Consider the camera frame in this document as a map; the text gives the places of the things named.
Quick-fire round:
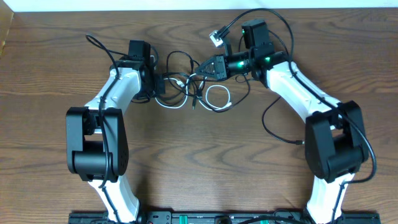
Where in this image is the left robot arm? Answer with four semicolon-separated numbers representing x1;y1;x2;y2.
66;40;164;223

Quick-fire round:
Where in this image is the cardboard box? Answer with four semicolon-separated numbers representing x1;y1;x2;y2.
0;0;14;55

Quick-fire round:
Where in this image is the black USB cable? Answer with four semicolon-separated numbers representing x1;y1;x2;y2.
154;50;252;113

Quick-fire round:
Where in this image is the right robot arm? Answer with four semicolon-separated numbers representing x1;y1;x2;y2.
196;19;376;223

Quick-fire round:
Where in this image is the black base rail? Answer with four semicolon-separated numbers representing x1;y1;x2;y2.
68;210;382;224

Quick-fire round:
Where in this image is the white USB cable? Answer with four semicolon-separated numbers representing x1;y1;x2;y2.
154;73;233;112

